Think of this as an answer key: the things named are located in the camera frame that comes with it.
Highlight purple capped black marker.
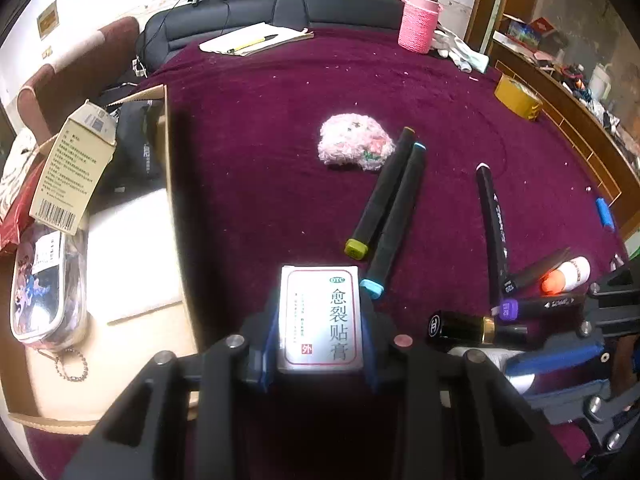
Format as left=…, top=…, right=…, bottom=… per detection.
left=491, top=292, right=585, bottom=322

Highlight black gold lipstick tube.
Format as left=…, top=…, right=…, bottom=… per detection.
left=425, top=311, right=528, bottom=350

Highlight grey capped black marker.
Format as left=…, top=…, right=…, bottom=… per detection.
left=500, top=247, right=570, bottom=296

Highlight white capped black marker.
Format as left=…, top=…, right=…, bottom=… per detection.
left=475, top=162, right=509, bottom=283

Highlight clear sticker pouch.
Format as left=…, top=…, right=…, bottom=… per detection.
left=10, top=223, right=88, bottom=352

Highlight cyan capped black marker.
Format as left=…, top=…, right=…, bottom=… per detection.
left=360, top=142, right=426, bottom=299

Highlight white foam block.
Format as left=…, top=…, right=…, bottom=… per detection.
left=87, top=188, right=182, bottom=324

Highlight white plaster box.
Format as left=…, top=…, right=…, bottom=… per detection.
left=278, top=266, right=363, bottom=375

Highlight yellow capped black marker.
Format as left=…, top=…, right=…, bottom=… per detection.
left=344, top=127, right=416, bottom=261

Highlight red foil snack bag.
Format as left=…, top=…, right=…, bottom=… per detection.
left=1, top=162, right=44, bottom=255

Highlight black foil snack packet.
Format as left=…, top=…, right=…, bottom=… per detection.
left=110, top=100, right=165, bottom=192

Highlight pink fluffy plush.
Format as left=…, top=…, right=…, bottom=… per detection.
left=318, top=114, right=396, bottom=171

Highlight orange capped white bottle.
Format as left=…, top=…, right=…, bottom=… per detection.
left=540, top=256, right=591, bottom=295

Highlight small blue cylinder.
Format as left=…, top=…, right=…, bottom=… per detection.
left=596, top=197, right=615, bottom=232

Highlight cardboard box tray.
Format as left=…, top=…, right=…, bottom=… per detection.
left=1, top=84, right=198, bottom=434

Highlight yellow tape roll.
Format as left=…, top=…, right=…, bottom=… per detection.
left=495, top=74, right=542, bottom=122

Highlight white gloves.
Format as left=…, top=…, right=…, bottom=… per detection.
left=432, top=28, right=489, bottom=74

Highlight wooden cabinet shelf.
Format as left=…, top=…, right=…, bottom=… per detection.
left=465, top=0, right=639, bottom=240

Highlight pink knit covered bottle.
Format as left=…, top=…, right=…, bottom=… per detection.
left=398, top=0, right=442, bottom=54

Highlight brown armchair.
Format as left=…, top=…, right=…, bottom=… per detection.
left=16, top=16, right=140, bottom=145

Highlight yellow black pen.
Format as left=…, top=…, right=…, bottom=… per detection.
left=226, top=34, right=278, bottom=55

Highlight black leather sofa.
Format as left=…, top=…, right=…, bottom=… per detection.
left=136, top=0, right=404, bottom=73

